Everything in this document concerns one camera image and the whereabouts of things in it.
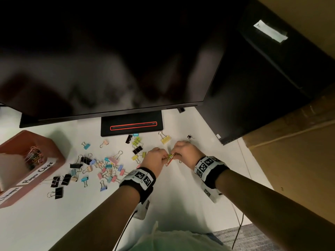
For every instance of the black case with white tape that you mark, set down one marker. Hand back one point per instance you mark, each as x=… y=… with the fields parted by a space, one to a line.
x=288 y=62

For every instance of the sorted heap of paper clips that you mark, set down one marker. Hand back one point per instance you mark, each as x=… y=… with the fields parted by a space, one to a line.
x=34 y=155

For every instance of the person's right forearm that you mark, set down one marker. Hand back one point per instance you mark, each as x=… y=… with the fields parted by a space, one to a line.
x=274 y=211

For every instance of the spread of pastel binder clips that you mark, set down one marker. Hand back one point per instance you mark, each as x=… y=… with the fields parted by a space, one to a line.
x=113 y=160

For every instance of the plain cardboard box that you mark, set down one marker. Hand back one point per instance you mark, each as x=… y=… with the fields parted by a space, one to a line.
x=295 y=167

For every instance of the tiny black binder clip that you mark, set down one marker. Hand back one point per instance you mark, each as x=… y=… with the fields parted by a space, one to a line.
x=189 y=137

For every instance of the small blue binder clip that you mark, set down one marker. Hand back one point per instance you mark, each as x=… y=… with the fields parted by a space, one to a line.
x=87 y=146

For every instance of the small pink binder clip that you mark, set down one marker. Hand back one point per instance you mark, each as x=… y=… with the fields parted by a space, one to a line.
x=105 y=142

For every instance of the black wristband with markers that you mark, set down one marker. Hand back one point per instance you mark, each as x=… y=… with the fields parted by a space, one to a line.
x=213 y=175
x=137 y=184

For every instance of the black laptop with orange stripe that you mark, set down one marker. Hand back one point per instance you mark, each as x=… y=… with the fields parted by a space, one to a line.
x=130 y=117

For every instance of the orange divided sorting box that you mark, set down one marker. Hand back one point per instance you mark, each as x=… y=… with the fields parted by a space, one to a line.
x=15 y=143

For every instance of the green shirt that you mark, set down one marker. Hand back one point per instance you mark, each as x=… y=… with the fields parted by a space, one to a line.
x=178 y=240

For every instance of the black left wristband with markers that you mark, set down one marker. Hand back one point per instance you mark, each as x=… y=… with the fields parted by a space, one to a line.
x=137 y=184

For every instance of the wide black computer monitor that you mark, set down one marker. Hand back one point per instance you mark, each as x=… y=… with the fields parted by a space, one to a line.
x=117 y=49

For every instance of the person's right hand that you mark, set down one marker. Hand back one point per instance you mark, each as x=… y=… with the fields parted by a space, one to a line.
x=188 y=154

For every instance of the person's left forearm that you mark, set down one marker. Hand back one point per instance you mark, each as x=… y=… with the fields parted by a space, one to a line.
x=99 y=224

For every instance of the small black bracket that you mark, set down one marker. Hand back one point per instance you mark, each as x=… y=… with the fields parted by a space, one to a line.
x=181 y=110

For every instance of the black right wristband with markers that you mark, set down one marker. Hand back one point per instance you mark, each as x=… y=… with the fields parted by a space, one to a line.
x=213 y=175

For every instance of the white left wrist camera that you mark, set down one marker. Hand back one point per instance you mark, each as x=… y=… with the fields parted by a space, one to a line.
x=141 y=211

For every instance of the pile of mixed coloured clips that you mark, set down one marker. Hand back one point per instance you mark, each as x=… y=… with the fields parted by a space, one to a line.
x=138 y=149

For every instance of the single black binder clip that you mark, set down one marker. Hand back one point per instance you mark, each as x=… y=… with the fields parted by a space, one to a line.
x=66 y=179
x=86 y=160
x=76 y=166
x=59 y=193
x=55 y=181

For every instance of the person's left hand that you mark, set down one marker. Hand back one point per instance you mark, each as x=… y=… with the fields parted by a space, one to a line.
x=154 y=160

